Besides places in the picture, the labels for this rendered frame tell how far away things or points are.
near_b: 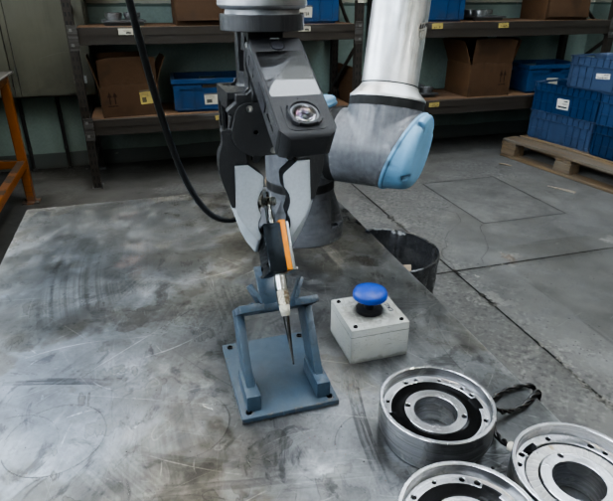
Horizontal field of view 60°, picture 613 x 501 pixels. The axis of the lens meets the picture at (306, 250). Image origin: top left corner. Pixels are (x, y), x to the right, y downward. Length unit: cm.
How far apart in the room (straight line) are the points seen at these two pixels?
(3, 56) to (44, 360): 354
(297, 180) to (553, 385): 162
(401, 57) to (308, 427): 53
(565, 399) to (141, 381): 157
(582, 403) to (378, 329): 143
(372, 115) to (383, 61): 8
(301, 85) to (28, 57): 373
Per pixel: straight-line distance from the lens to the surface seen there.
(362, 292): 61
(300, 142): 39
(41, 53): 410
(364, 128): 80
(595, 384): 208
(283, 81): 43
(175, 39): 370
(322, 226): 88
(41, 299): 82
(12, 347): 73
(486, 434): 50
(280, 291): 51
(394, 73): 81
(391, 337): 62
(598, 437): 54
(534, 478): 50
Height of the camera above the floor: 118
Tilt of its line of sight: 26 degrees down
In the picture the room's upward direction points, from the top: straight up
